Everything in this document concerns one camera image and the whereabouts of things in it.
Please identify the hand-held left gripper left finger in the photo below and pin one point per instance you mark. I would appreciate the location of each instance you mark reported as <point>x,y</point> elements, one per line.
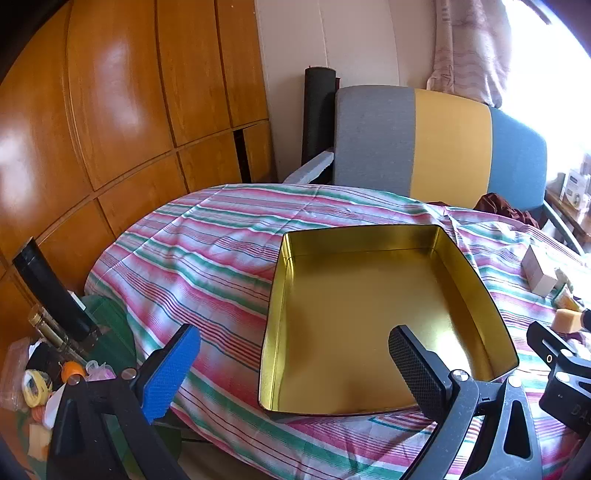
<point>171,374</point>

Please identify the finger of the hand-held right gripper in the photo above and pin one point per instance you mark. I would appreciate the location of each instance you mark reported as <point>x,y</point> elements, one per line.
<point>547,344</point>

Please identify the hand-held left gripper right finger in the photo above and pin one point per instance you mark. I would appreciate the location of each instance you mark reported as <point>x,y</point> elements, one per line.
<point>415,369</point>

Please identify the yellow sponge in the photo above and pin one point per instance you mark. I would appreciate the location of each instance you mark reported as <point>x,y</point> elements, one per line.
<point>567,319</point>

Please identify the rice snack packet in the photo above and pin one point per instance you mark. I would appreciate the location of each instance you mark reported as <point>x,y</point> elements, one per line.
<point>567,299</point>

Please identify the white cardboard box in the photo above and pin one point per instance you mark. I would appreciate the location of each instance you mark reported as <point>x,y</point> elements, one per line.
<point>538,272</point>

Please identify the gold metal tin box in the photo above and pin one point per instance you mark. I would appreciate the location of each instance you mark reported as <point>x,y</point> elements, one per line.
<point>369,300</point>

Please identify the pink plastic bag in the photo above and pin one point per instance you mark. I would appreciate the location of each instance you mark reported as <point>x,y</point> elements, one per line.
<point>100,371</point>

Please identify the green side table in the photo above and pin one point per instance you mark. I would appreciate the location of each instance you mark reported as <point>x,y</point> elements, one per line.
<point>113,318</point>

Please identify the orange round object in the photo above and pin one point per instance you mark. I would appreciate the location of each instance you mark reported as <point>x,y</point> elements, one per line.
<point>73,371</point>

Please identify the striped pink green tablecloth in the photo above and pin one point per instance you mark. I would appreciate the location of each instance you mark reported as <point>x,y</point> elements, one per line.
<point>207,258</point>

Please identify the gold capped bottle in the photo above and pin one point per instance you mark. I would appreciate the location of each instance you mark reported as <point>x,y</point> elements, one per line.
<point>46,330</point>

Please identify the yellow tape roll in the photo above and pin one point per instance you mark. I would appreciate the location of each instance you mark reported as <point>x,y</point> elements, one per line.
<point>34,392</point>

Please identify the maroon cloth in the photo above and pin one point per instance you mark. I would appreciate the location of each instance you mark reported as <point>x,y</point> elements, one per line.
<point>503,207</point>

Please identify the black bottle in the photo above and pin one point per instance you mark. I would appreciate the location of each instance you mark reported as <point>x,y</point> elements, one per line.
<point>51,290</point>

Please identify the white box with blue label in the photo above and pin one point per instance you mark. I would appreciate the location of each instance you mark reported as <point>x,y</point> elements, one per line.
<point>575,188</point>

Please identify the grey yellow blue chair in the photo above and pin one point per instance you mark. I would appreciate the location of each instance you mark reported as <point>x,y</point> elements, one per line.
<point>448,143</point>

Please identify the black rolled mat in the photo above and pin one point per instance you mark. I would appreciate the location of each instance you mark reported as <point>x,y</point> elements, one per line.
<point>318,115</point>

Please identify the wooden wardrobe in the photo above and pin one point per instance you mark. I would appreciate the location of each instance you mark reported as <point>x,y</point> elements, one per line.
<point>115,92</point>

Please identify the pink patterned curtain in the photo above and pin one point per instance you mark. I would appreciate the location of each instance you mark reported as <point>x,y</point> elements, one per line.
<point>466,46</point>

